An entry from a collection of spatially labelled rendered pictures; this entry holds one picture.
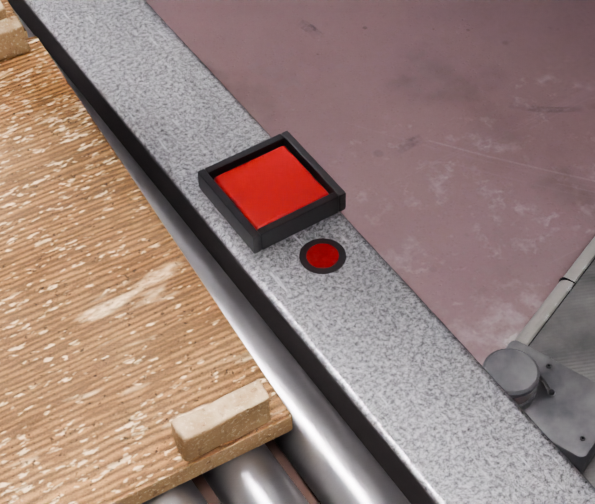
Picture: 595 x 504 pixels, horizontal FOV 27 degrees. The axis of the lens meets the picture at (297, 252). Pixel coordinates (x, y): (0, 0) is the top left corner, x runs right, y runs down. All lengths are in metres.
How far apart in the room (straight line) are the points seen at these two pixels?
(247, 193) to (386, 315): 0.14
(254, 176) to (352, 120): 1.41
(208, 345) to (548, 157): 1.52
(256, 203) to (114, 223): 0.10
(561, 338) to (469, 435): 0.92
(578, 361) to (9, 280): 0.98
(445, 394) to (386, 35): 1.73
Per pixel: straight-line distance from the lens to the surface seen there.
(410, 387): 0.79
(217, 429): 0.72
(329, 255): 0.85
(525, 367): 1.54
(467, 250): 2.08
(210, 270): 0.84
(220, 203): 0.87
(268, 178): 0.88
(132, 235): 0.85
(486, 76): 2.39
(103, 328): 0.80
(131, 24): 1.04
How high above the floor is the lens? 1.56
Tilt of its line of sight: 49 degrees down
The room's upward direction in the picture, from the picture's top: 1 degrees counter-clockwise
